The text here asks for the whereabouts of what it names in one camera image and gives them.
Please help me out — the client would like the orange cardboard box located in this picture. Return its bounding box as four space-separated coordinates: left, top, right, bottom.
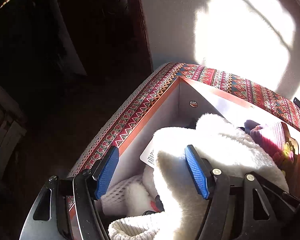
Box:
67 76 300 240

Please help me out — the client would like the large white plush rabbit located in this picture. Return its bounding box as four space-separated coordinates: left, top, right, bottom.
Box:
142 114 289 239

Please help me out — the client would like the dark red door frame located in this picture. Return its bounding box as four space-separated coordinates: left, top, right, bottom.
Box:
127 0 153 75

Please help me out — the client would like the pink knit item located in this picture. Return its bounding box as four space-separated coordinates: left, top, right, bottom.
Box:
250 123 295 167

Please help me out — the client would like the white plush toy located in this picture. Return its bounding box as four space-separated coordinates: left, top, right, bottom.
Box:
100 165 164 217

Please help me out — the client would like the patterned red bed cloth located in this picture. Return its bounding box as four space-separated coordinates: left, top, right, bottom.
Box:
65 61 300 205

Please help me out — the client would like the blue figurine keychain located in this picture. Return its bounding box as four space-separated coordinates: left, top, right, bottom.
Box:
239 120 262 134

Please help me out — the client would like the white knit sock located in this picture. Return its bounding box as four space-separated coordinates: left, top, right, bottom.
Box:
107 212 180 240

